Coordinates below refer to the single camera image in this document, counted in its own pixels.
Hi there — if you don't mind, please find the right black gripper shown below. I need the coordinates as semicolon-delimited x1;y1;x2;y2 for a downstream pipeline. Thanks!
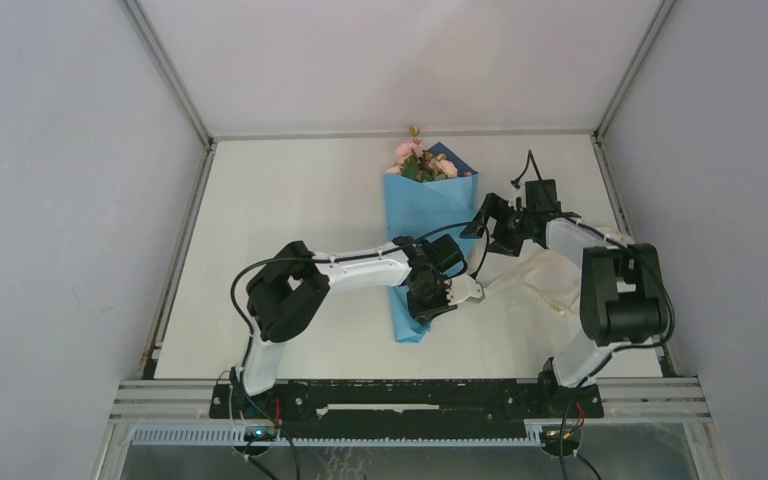
460;191;535;256

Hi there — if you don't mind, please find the blue wrapping paper sheet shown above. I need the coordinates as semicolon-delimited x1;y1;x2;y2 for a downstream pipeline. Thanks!
383;142;479;343

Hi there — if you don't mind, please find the pink rose stem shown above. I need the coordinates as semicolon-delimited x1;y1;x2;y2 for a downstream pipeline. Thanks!
385;164;403;175
395;126;425;180
430;154;459;180

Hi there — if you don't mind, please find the cream ribbon strap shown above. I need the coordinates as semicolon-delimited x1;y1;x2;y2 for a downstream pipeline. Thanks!
479;221;634;319

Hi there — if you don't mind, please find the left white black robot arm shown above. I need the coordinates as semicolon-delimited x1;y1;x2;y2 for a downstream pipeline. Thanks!
232;234;485;417

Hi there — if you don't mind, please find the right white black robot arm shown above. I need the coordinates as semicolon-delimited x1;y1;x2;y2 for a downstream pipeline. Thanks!
460;194;675;416

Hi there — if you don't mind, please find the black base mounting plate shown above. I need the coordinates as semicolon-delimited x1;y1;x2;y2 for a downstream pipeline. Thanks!
208;379;604;441

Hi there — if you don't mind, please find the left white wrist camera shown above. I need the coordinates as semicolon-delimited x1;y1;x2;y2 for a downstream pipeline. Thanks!
447;274;485;306

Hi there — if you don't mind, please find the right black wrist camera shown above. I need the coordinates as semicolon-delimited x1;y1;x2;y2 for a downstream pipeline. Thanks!
524;179;562;213

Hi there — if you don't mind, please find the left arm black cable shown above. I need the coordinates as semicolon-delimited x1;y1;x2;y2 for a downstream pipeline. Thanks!
230;221;491;386

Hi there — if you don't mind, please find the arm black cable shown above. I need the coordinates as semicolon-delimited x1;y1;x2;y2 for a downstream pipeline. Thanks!
511;149;677;352
230;221;491;386

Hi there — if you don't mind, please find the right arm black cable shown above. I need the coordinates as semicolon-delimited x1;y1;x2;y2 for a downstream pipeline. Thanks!
511;149;677;352

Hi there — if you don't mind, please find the white slotted cable duct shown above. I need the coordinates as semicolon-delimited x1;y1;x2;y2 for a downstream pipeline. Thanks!
132;425;545;447

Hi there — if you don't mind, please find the aluminium front frame rail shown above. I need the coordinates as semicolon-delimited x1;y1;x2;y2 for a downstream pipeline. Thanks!
110;378;713;425

